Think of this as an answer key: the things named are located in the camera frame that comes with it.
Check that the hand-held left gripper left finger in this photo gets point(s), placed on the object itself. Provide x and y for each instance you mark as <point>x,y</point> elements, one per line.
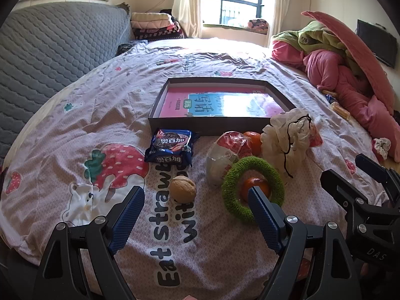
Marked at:
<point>129,215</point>

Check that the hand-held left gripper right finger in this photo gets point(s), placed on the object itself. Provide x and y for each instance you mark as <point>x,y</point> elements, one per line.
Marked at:
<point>262,215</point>

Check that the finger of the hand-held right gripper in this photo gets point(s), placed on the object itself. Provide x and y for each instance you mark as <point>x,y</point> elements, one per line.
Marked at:
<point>372,165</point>
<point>339,184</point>

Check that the orange tangerine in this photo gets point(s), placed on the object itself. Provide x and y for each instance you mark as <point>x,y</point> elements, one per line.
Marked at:
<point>261,185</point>
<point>254,140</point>

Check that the walnut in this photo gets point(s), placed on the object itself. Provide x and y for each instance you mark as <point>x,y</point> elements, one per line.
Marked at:
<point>182,190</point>

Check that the plastic-wrapped toy egg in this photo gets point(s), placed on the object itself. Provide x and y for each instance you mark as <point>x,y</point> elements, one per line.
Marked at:
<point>218,162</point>

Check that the blue cookie packet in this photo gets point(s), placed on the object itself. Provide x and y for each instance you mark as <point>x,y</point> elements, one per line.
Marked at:
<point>170,150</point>

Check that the dark cardboard box tray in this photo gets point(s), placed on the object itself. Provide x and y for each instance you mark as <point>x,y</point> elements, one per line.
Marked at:
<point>187,125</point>

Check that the white and red scrunchie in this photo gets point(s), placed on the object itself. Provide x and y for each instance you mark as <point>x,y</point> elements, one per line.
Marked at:
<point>382,148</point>

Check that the yellow snack packet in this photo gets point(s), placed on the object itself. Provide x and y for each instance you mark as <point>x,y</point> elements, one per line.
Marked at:
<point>340,111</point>

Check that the blue snack packet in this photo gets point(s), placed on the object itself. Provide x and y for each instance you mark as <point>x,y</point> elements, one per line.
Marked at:
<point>331,97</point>

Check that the strawberry printed bed sheet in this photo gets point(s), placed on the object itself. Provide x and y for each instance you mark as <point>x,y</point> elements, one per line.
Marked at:
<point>93,115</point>

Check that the pink quilt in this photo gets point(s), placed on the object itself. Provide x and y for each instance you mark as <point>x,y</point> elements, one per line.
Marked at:
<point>328,68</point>

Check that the pink quilted cushion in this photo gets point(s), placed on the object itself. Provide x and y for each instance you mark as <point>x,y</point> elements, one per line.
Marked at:
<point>359,56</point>

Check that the pink and blue book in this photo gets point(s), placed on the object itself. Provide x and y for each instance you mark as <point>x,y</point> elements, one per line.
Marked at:
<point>178,103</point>

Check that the black television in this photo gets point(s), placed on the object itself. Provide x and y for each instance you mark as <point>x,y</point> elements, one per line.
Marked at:
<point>375,42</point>

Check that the green blanket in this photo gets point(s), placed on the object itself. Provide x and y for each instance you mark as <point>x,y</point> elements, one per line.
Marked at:
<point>315,37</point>

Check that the dark cloth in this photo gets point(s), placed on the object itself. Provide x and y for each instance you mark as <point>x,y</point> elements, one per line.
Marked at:
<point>126,48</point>

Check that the patterned cloth on windowsill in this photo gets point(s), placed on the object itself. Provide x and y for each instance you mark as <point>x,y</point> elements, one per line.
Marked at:
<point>257,25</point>

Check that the grey quilted headboard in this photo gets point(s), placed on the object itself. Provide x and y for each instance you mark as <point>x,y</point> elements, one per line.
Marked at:
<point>47,53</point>

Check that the cream curtain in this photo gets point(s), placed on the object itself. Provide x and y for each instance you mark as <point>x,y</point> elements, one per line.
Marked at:
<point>278,6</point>
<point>187,6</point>

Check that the stack of folded blankets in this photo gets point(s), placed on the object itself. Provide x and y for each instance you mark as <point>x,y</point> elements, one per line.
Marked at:
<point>153,25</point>

